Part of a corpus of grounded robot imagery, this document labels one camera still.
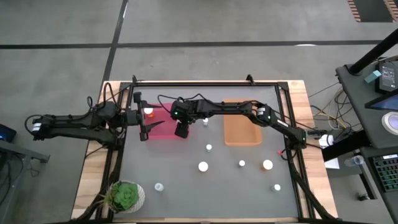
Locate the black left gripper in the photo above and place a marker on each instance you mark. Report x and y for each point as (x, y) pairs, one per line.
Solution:
(141, 118)

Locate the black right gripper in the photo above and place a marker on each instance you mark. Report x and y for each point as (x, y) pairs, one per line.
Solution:
(182, 115)

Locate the large amber pill bottle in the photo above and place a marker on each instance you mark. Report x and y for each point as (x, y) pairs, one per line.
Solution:
(267, 164)
(148, 110)

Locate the small clear pill bottle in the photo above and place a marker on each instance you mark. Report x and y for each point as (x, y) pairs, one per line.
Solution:
(276, 187)
(209, 147)
(205, 120)

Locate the white round piece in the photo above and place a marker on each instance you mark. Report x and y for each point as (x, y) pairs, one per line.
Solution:
(203, 166)

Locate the small white cylinder piece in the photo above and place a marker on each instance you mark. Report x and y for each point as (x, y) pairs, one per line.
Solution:
(158, 186)

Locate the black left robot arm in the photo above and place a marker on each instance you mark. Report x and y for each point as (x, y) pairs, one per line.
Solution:
(77, 124)

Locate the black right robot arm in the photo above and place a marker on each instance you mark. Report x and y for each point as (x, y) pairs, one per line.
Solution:
(236, 107)

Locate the pink translucent plastic bin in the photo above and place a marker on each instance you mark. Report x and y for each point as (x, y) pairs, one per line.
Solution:
(168, 132)

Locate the orange translucent plastic bin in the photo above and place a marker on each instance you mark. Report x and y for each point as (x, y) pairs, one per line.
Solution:
(242, 133)

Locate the green succulent in white pot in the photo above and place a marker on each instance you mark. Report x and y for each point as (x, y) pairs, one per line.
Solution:
(126, 196)

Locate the small red clip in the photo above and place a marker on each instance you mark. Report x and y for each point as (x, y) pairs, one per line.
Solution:
(280, 152)

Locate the grey side desk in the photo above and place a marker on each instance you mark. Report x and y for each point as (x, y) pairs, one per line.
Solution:
(18, 151)

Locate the white power adapter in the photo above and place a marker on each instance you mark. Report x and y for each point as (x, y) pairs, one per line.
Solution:
(326, 140)

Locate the dark device with blue light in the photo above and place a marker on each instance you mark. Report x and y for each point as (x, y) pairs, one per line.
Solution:
(7, 133)

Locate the white paper sheet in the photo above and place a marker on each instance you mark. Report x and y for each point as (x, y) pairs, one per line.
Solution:
(332, 164)

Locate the black equipment cart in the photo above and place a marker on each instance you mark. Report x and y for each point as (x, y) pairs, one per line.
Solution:
(357, 102)

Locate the clear water bottle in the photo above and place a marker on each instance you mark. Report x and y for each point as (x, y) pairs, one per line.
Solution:
(354, 160)

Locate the teal small box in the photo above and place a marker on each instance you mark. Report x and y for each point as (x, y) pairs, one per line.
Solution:
(372, 76)

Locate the black diagonal pole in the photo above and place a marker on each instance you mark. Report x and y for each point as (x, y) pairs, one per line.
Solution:
(373, 53)

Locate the tablet with blue screen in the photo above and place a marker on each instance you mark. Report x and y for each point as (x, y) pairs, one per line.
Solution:
(387, 103)

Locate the black device with label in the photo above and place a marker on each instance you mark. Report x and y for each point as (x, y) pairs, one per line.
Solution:
(387, 77)

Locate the white round disc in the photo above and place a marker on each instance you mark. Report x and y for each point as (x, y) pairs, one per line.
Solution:
(391, 121)

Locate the keyboard with lit keys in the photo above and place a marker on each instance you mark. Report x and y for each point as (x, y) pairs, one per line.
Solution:
(387, 172)

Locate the dark mat with brick border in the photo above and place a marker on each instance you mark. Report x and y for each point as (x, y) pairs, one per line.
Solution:
(373, 9)

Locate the black aluminium table frame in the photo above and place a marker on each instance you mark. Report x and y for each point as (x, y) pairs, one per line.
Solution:
(205, 84)

